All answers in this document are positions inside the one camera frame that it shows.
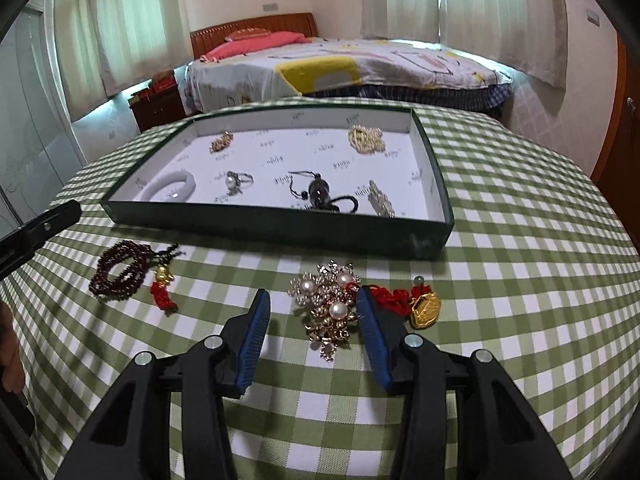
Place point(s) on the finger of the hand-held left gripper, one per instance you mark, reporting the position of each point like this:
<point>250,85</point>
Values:
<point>35,235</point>

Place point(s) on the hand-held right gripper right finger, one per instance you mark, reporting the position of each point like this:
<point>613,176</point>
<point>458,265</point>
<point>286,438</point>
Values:
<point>372,330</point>

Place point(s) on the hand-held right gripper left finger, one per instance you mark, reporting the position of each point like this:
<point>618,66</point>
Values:
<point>252,330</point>

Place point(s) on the pearl flower brooch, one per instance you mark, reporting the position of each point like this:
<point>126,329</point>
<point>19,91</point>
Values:
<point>325,310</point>

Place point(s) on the white bangle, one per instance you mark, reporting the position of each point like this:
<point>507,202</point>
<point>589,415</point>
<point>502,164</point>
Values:
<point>150,191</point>

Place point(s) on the silver rhinestone brooch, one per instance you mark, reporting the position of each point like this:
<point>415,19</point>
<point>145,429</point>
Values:
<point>381,200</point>

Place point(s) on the green box with white lining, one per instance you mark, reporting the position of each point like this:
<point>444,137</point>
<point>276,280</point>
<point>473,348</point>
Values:
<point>200,160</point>

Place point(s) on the small gold brooch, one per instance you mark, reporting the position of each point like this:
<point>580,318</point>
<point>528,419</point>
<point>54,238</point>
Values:
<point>222,141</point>

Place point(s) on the person's left hand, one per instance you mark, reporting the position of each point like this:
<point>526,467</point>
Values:
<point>9,355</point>

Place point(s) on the frosted glass wardrobe door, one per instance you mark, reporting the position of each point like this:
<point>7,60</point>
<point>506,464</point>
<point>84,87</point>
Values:
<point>35,125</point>

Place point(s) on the dark wooden nightstand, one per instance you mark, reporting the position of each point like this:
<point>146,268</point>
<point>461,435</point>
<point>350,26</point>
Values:
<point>160,110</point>

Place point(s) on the red box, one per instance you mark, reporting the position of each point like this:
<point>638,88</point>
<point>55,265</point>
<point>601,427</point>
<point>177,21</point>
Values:
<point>162,85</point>

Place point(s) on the white curtain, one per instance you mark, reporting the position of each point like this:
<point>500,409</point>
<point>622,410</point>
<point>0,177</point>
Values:
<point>140,25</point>
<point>500,15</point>
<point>400,0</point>
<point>80,40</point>

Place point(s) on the blue plaid bed sheet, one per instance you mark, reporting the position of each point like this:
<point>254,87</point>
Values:
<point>440,97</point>

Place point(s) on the patterned white bedsheet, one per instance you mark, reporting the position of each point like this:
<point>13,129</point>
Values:
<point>390,62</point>

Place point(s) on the pink pillow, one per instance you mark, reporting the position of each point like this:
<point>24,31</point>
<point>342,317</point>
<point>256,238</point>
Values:
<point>255,44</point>

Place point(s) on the red cushion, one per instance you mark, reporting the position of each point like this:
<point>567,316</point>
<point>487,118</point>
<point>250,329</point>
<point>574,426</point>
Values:
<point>245,33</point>

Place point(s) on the wooden headboard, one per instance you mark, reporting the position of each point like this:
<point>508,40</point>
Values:
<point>260,27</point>

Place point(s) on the brown wooden door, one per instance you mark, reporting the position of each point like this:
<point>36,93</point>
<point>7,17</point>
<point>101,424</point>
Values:
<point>620,150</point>

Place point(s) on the white light switch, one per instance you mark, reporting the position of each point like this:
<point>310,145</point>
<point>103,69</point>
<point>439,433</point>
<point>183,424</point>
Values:
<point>593,17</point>

